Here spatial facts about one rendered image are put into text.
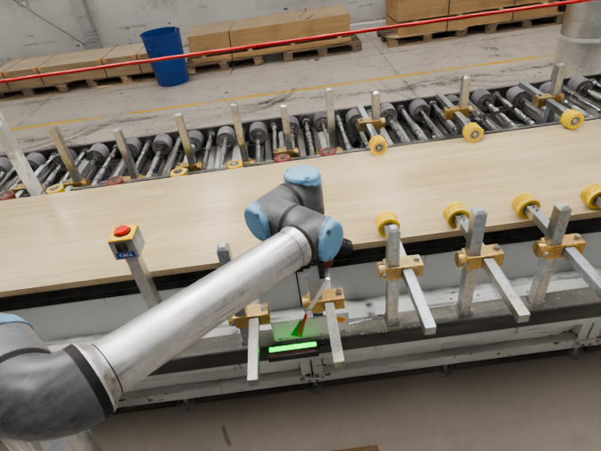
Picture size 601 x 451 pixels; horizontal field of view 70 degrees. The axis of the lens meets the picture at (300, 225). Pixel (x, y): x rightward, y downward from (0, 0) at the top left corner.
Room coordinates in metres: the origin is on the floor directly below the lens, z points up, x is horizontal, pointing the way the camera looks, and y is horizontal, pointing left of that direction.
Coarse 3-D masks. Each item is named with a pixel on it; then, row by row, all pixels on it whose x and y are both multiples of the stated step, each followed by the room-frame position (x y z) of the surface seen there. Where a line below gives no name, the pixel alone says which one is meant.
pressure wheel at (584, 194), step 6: (588, 186) 1.24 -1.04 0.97; (594, 186) 1.23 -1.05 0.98; (600, 186) 1.22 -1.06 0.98; (582, 192) 1.24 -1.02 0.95; (588, 192) 1.22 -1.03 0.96; (594, 192) 1.20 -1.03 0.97; (600, 192) 1.20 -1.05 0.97; (582, 198) 1.23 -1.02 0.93; (588, 198) 1.20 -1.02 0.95; (594, 198) 1.20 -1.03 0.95; (588, 204) 1.20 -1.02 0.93; (594, 204) 1.20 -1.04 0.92
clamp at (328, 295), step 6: (336, 288) 1.02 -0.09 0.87; (342, 288) 1.01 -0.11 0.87; (306, 294) 1.03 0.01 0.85; (324, 294) 1.00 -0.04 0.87; (330, 294) 0.99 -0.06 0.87; (342, 294) 0.99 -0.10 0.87; (306, 300) 0.99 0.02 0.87; (318, 300) 0.98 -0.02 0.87; (324, 300) 0.97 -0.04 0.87; (330, 300) 0.97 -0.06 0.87; (336, 300) 0.97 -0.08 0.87; (342, 300) 0.97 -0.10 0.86; (318, 306) 0.97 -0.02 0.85; (324, 306) 0.97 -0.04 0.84; (336, 306) 0.97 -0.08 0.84; (342, 306) 0.97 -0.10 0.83; (312, 312) 0.97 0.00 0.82
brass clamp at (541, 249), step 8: (544, 240) 1.00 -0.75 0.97; (568, 240) 0.98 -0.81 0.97; (576, 240) 0.98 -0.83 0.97; (536, 248) 0.99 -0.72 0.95; (544, 248) 0.97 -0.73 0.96; (552, 248) 0.96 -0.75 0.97; (560, 248) 0.96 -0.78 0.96; (576, 248) 0.96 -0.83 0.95; (544, 256) 0.97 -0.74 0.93; (552, 256) 0.96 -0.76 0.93; (560, 256) 0.96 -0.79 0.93
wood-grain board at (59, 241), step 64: (576, 128) 1.81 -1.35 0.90; (64, 192) 1.89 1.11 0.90; (128, 192) 1.80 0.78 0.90; (192, 192) 1.72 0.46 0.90; (256, 192) 1.64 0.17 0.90; (384, 192) 1.49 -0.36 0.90; (448, 192) 1.43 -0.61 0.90; (512, 192) 1.37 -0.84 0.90; (576, 192) 1.31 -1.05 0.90; (0, 256) 1.43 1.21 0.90; (64, 256) 1.37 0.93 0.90; (192, 256) 1.25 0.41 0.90
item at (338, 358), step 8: (328, 288) 1.03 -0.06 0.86; (328, 304) 0.96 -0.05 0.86; (328, 312) 0.93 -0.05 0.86; (328, 320) 0.89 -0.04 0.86; (336, 320) 0.89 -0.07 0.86; (328, 328) 0.86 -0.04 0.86; (336, 328) 0.86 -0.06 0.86; (336, 336) 0.83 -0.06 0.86; (336, 344) 0.80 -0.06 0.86; (336, 352) 0.78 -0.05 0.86; (336, 360) 0.75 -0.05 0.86; (336, 368) 0.74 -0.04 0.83
